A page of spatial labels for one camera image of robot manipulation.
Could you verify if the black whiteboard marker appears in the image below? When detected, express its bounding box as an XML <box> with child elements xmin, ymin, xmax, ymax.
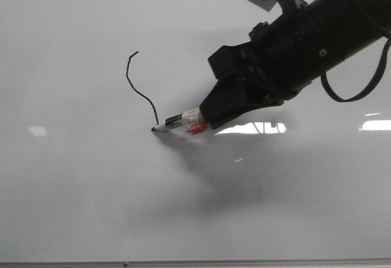
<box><xmin>152</xmin><ymin>107</ymin><xmax>207</xmax><ymax>132</ymax></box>

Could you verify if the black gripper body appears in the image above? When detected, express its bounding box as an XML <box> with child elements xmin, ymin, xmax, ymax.
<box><xmin>208</xmin><ymin>4</ymin><xmax>329</xmax><ymax>101</ymax></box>

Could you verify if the red tape on marker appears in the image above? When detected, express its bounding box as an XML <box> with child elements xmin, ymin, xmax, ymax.
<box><xmin>188</xmin><ymin>121</ymin><xmax>210</xmax><ymax>135</ymax></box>

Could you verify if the grey metal whiteboard frame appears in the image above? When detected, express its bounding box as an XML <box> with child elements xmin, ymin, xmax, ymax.
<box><xmin>1</xmin><ymin>258</ymin><xmax>390</xmax><ymax>267</ymax></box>

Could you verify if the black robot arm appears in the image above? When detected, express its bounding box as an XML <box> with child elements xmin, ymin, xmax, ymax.
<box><xmin>200</xmin><ymin>0</ymin><xmax>390</xmax><ymax>128</ymax></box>

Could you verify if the white glossy whiteboard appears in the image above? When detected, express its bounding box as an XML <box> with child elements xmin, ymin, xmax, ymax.
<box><xmin>1</xmin><ymin>0</ymin><xmax>390</xmax><ymax>262</ymax></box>

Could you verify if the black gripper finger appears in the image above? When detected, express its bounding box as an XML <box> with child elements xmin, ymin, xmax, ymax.
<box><xmin>199</xmin><ymin>73</ymin><xmax>285</xmax><ymax>129</ymax></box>

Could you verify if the black cable loop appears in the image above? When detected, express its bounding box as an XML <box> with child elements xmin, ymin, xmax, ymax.
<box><xmin>320</xmin><ymin>37</ymin><xmax>391</xmax><ymax>103</ymax></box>

